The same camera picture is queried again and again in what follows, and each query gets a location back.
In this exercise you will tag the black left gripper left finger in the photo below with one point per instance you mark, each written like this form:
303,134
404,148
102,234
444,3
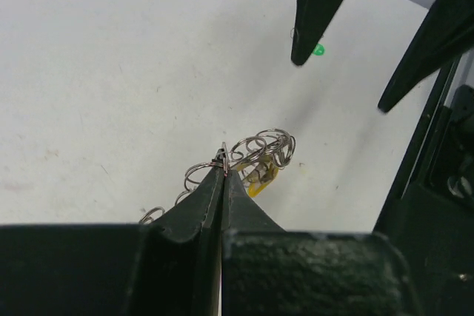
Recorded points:
168,267

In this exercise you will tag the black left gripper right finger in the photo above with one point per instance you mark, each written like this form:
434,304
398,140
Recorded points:
267,270

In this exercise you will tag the key with green tag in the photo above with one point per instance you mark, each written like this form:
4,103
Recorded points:
319,50

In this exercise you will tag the key with yellow tag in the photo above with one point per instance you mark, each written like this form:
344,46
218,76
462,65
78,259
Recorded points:
256,177

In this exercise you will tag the silver metal keyring disc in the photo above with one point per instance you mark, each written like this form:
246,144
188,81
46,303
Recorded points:
275,145

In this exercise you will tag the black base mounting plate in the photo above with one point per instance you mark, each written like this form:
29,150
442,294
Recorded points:
428,213

